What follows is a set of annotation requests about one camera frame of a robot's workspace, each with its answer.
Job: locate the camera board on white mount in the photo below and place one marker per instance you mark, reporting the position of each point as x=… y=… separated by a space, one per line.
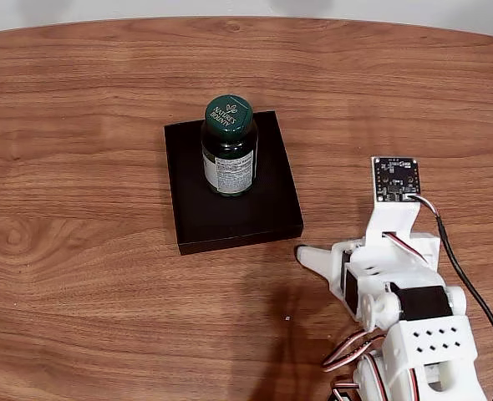
x=394 y=179

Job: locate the green-capped pill bottle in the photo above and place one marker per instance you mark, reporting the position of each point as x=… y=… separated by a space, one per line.
x=229 y=117

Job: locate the black open cardboard box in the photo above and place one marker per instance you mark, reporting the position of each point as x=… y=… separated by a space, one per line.
x=271 y=200

